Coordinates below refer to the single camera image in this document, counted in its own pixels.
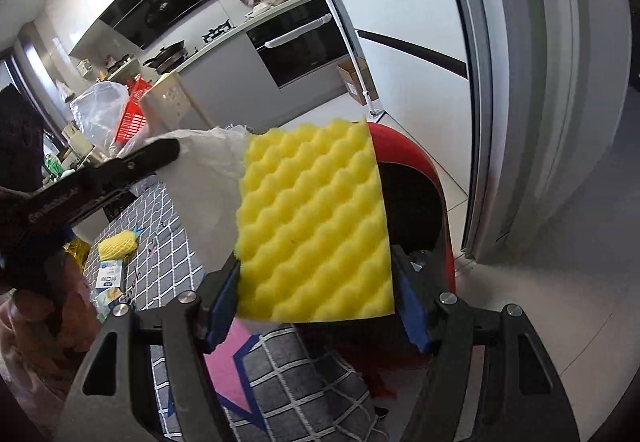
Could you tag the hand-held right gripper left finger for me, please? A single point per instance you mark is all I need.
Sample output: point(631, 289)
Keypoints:
point(225, 302)

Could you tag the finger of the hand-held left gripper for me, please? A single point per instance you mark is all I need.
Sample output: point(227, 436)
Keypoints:
point(145, 157)

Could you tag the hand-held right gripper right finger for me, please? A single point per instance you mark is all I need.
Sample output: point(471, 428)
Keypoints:
point(410, 312)

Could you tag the yellow foam fruit net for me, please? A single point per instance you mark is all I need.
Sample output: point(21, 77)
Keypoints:
point(117, 246)

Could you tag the black trash bin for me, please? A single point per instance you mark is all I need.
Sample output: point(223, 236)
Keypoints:
point(412, 207)

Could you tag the yellow foam sponge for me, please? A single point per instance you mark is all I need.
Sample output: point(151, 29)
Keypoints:
point(310, 222)

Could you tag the person's left hand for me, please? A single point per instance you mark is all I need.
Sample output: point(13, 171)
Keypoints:
point(75, 317)

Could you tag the red plastic basket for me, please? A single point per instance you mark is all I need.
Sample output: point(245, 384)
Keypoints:
point(131, 114)

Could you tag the gold foil bag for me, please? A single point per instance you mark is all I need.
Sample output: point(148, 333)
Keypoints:
point(77, 249)

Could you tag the large clear plastic bag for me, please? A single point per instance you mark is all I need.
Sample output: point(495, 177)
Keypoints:
point(100, 117)

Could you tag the beige high chair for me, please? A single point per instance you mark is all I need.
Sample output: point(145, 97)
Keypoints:
point(172, 102)

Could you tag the red plastic stool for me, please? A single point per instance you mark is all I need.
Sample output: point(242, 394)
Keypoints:
point(385, 377)

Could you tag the white blue small carton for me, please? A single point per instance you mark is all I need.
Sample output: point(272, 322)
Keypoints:
point(108, 274)

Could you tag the black wok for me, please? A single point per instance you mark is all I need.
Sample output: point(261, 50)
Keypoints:
point(165, 56)

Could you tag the yellow printed snack packet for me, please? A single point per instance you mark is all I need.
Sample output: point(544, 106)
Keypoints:
point(112, 301)

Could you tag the gas stove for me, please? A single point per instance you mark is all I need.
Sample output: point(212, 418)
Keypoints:
point(217, 32)

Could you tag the red plastic chair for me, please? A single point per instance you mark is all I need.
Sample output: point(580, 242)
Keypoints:
point(400, 142)

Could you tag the black built-in oven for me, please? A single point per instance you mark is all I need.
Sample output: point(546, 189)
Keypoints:
point(300, 47)

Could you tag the cardboard box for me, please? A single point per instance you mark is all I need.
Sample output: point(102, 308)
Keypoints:
point(352, 79)

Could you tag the white refrigerator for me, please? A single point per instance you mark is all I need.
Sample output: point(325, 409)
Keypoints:
point(410, 22)

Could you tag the grey sliding door frame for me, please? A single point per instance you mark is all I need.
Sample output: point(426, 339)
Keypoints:
point(500, 87)

